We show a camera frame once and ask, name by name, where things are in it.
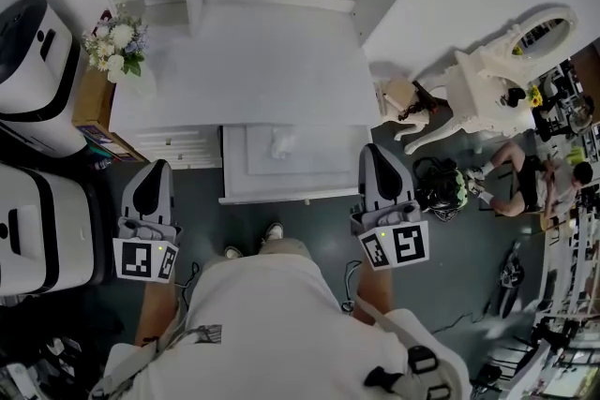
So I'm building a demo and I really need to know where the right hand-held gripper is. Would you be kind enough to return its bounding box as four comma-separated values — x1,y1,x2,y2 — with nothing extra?
348,142,431,272

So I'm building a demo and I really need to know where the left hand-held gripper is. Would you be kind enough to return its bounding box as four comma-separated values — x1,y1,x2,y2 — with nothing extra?
112,158,184,284

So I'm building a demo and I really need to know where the white wide desk drawer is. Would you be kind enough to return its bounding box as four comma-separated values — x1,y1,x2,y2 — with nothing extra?
218,124,374,207

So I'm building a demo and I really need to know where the person's right forearm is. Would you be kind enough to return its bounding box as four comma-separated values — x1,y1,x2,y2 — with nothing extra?
354,264,396,327

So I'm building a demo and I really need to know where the person's left forearm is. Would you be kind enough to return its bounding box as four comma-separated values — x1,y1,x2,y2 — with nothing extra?
134,278,180,348

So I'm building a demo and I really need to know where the black backpack with green-white top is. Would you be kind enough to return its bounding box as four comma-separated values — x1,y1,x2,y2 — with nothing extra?
412,156,480,222

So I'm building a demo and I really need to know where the white ornate cushioned stool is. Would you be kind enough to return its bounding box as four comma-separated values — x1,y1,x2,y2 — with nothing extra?
374,76,445,142

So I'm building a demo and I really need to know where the black hair dryer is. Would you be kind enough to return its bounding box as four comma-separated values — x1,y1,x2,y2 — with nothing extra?
397,81,441,124

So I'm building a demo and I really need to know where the beige book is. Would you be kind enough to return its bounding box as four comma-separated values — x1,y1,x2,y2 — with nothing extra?
382,79,414,108

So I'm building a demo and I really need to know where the white machine with black trim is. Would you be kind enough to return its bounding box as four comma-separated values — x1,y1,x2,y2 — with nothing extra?
0,160,103,297
0,0,89,158

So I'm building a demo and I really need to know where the brown cardboard box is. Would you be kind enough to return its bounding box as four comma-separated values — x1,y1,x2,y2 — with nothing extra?
70,67,152,164

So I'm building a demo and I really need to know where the white flower vase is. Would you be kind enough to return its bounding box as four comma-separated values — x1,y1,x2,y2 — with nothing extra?
119,68,159,98

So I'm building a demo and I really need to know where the person's right shoe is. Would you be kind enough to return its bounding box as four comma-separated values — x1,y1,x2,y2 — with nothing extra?
260,221,285,244

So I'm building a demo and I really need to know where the white ornate dressing table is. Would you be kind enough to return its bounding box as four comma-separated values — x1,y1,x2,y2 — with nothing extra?
404,4,580,156

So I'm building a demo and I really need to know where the black metal chair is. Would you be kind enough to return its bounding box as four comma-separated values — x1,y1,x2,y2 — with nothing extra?
487,172,563,230

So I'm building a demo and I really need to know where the grey handheld device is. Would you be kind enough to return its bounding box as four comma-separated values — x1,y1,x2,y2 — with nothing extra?
498,240,525,320

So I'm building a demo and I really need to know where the white and blue flower bouquet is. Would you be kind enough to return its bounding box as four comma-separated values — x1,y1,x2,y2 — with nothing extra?
82,10,150,84

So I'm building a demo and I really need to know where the white desk with shelf hutch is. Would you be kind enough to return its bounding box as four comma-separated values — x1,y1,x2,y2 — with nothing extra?
77,0,465,207

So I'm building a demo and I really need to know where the yellow sunflower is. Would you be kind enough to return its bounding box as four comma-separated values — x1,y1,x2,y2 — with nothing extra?
526,83,546,108

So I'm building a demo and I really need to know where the grey harness with black buckles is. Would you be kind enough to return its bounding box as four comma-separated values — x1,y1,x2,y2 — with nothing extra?
363,343,455,400

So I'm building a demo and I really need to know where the person's white shirt torso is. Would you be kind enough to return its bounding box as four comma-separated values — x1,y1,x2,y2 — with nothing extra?
87,253,473,400

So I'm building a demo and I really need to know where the white shelf rack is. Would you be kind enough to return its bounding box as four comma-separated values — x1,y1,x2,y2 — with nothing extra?
537,182,600,320

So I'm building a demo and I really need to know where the oval white-framed mirror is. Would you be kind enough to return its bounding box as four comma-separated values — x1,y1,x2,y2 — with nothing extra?
509,5,579,61

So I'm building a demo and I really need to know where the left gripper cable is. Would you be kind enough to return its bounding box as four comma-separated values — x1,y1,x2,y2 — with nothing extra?
179,260,202,292

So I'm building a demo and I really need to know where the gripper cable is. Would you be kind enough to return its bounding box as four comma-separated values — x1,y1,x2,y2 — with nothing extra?
342,259,366,316
179,260,202,292

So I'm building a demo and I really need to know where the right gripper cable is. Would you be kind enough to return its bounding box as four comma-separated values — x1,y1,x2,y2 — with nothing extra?
342,259,366,316

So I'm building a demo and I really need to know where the black floor cable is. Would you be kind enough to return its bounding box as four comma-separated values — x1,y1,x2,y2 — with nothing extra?
432,298,492,337

